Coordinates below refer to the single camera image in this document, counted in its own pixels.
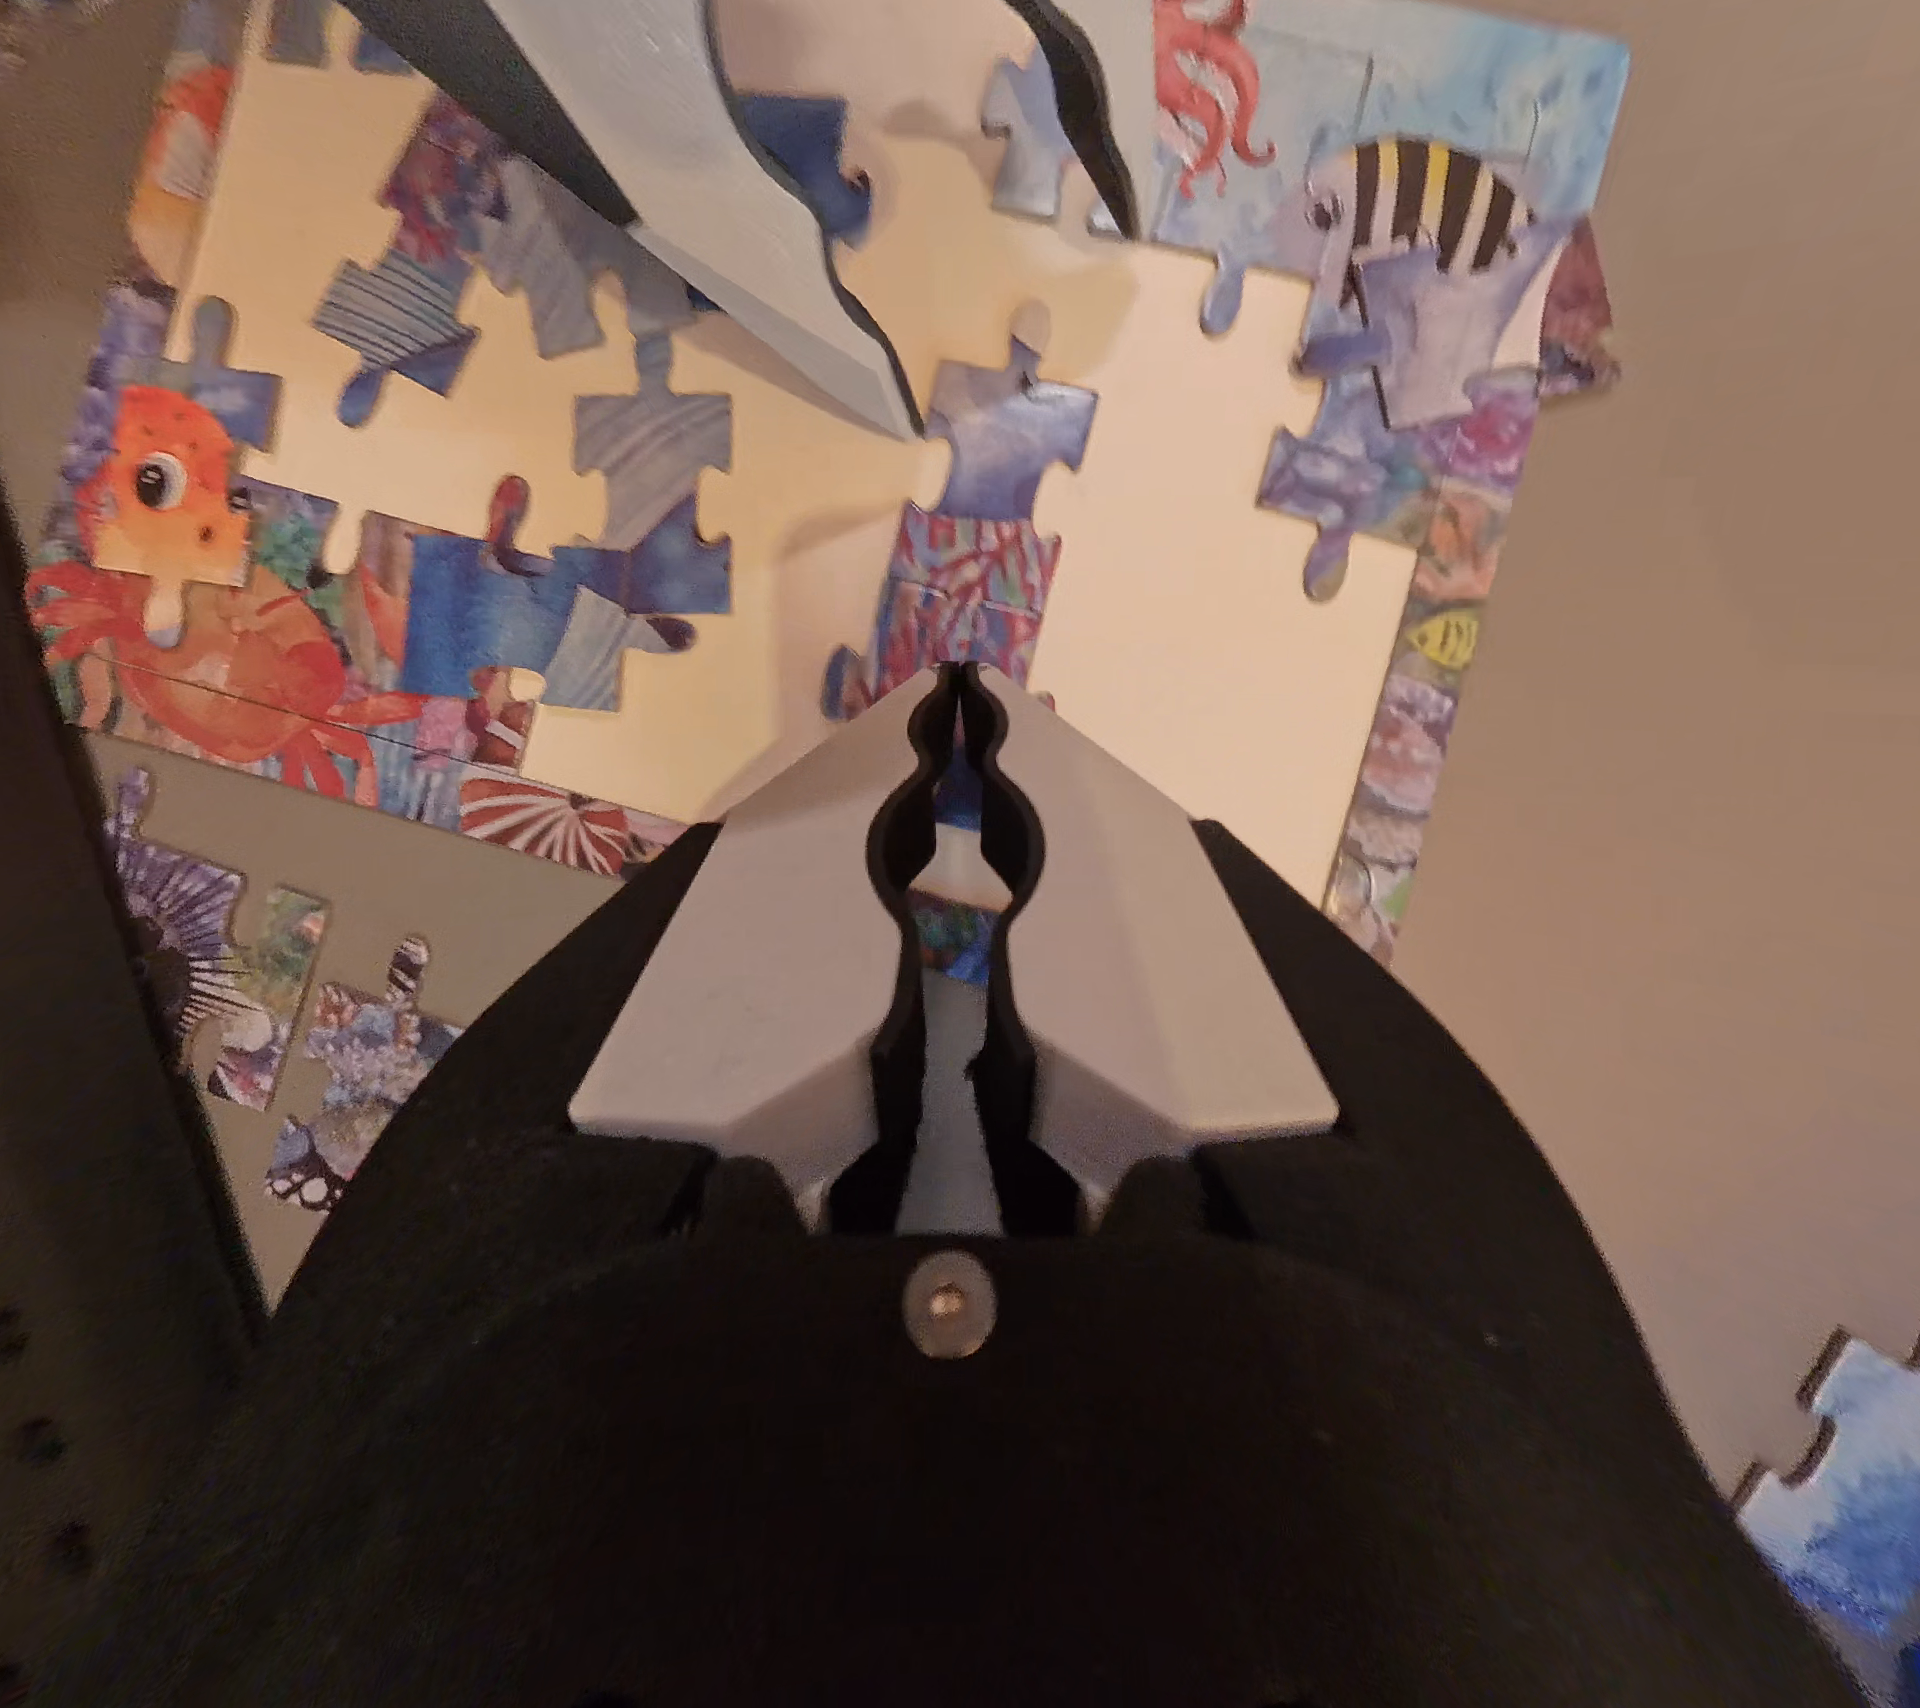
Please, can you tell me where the blue watercolour puzzle piece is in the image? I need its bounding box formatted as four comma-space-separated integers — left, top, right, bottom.
402, 529, 703, 718

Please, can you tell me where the pale striped puzzle piece with fin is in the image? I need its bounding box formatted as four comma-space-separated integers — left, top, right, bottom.
477, 156, 707, 361

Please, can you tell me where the dark blue puzzle piece with eye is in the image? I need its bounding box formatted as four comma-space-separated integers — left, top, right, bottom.
732, 86, 872, 249

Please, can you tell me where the octopus arms puzzle piece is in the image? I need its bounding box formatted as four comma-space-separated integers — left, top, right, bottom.
983, 44, 1127, 236

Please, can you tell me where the striped purple puzzle piece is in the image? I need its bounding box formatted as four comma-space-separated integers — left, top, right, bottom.
1294, 214, 1622, 433

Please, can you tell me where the crab claw puzzle piece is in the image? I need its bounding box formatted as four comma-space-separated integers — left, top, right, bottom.
322, 476, 541, 777

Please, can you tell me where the wide blue striped puzzle piece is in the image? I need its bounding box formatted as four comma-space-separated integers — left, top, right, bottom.
260, 0, 411, 76

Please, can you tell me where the pale blue octopus puzzle piece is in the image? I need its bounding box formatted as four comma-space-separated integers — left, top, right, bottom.
1157, 12, 1371, 240

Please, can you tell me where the purple urchin puzzle piece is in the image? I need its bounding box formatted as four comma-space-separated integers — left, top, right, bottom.
102, 771, 328, 1107

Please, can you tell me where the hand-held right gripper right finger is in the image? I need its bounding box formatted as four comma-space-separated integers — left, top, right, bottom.
961, 660, 1336, 1209

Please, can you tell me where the orange crab puzzle piece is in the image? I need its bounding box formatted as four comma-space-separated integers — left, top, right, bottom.
31, 563, 431, 807

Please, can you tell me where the whale eye puzzle piece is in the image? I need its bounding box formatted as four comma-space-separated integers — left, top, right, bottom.
916, 302, 1099, 528

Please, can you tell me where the striped puzzle piece with tail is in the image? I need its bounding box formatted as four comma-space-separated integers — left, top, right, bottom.
312, 240, 483, 425

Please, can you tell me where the sea print puzzle tray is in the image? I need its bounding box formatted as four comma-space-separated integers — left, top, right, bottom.
31, 0, 1631, 972

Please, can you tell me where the coral and purple puzzle piece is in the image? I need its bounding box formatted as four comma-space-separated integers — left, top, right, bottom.
373, 98, 517, 269

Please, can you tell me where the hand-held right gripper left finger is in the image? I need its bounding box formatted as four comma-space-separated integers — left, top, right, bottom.
570, 660, 961, 1209

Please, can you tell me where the striped dark blue puzzle piece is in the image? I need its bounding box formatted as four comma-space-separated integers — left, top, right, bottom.
570, 334, 738, 618

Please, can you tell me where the striped fish puzzle piece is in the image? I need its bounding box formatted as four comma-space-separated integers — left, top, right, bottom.
1199, 53, 1576, 341

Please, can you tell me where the purple pink coral puzzle piece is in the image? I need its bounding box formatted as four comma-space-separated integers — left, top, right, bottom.
1256, 372, 1532, 607

